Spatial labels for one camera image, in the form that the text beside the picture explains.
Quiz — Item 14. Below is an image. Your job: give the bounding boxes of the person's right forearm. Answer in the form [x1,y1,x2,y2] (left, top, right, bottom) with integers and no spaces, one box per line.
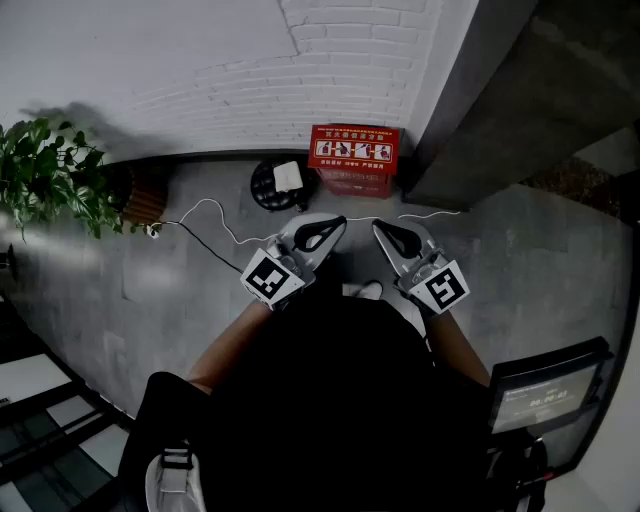
[426,305,492,390]

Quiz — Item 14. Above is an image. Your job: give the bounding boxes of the white cable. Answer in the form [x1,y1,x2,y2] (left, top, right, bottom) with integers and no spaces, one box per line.
[177,197,462,247]

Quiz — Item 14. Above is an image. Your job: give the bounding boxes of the black framed glass door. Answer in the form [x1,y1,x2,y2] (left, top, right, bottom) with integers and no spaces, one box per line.
[0,289,137,512]

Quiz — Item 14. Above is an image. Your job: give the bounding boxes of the person's left forearm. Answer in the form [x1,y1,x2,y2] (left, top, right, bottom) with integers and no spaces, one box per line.
[187,298,275,397]

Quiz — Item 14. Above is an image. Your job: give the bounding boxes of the person's black clothing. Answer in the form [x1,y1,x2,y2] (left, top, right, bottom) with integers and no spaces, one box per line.
[117,277,497,512]

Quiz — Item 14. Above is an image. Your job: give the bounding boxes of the person's white shoe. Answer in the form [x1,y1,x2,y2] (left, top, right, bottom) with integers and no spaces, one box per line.
[342,279,385,302]

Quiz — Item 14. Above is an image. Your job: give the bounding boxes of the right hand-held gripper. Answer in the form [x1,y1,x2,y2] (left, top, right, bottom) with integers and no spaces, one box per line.
[372,218,472,316]

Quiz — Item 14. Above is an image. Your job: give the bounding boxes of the white folded cloth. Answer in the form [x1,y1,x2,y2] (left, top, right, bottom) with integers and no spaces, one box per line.
[272,160,305,193]

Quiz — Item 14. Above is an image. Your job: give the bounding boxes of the black tablet screen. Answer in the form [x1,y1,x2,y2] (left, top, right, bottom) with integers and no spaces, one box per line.
[487,336,616,437]

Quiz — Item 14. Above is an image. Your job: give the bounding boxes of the brown slatted plant pot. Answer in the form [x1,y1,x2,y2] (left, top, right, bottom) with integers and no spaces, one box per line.
[118,167,169,227]

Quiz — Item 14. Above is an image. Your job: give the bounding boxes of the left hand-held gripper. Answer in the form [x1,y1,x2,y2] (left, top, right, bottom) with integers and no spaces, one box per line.
[239,213,348,312]

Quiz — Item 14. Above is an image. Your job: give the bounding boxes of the black cable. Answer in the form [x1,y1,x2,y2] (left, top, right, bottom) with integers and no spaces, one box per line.
[158,219,247,276]

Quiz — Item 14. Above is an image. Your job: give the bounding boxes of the green leafy plant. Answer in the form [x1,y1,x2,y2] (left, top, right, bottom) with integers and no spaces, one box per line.
[0,117,125,242]

